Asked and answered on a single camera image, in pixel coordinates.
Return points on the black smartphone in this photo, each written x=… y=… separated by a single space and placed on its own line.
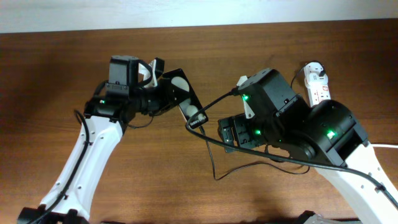
x=186 y=99

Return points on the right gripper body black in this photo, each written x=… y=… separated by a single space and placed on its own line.
x=250 y=132

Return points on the white USB charger plug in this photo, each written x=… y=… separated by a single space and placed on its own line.
x=315 y=74

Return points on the white power strip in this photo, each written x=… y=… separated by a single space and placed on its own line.
x=318 y=94

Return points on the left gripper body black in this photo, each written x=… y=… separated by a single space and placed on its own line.
x=157 y=100

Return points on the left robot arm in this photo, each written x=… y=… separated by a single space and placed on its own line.
x=133 y=87

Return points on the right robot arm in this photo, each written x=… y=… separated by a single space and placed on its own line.
x=326 y=136

